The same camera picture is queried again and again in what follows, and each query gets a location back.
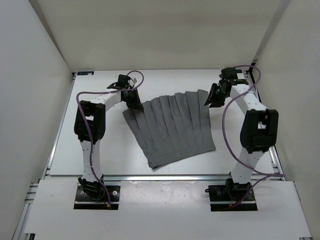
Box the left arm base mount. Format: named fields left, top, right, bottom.
left=73, top=177, right=121, bottom=210

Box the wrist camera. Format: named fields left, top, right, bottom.
left=115, top=74, right=137, bottom=89
left=219, top=67, right=238, bottom=80

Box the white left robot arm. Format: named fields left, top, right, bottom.
left=74, top=87, right=143, bottom=202

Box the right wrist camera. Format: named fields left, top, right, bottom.
left=219, top=67, right=238, bottom=80

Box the blue corner label left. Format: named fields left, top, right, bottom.
left=77, top=71, right=95, bottom=76

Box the aluminium left side rail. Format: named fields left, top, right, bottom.
left=40, top=72, right=77, bottom=180

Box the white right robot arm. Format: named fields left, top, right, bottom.
left=205, top=79, right=279, bottom=200

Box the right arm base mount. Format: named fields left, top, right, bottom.
left=205, top=178, right=258, bottom=212

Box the aluminium table edge rail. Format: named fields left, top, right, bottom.
left=41, top=174, right=286, bottom=183

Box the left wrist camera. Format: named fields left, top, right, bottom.
left=115, top=74, right=137, bottom=89

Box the grey pleated skirt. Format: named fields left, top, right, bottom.
left=123, top=89, right=216, bottom=170

